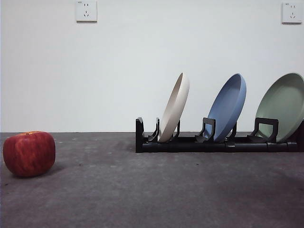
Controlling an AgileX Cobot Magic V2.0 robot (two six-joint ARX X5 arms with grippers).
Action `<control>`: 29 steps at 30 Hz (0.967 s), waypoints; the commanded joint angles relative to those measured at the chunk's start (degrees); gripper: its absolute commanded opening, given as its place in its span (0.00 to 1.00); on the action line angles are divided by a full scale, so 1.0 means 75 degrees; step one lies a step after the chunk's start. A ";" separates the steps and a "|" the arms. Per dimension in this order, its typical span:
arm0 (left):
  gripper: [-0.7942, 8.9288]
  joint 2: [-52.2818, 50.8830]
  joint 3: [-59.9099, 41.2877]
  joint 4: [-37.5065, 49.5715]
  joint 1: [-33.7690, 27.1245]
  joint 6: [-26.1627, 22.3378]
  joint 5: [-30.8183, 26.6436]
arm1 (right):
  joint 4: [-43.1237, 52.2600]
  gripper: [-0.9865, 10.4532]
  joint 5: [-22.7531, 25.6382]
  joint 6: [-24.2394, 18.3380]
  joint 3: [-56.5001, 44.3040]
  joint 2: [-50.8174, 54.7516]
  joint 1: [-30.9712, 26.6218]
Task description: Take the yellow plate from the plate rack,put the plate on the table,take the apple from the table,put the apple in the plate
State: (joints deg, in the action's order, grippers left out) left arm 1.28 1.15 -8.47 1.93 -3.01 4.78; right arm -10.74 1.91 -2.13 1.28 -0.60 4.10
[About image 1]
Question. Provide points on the cream yellow plate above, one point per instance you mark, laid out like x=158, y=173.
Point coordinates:
x=174, y=107

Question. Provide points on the red apple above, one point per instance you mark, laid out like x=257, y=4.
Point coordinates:
x=28, y=154

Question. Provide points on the black plate rack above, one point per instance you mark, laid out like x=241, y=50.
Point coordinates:
x=180, y=147

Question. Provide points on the blue plate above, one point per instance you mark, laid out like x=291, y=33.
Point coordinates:
x=228, y=107

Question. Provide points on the green plate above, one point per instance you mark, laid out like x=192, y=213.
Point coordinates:
x=282, y=107

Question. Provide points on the white wall socket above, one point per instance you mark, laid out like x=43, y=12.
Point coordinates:
x=290, y=13
x=86, y=12

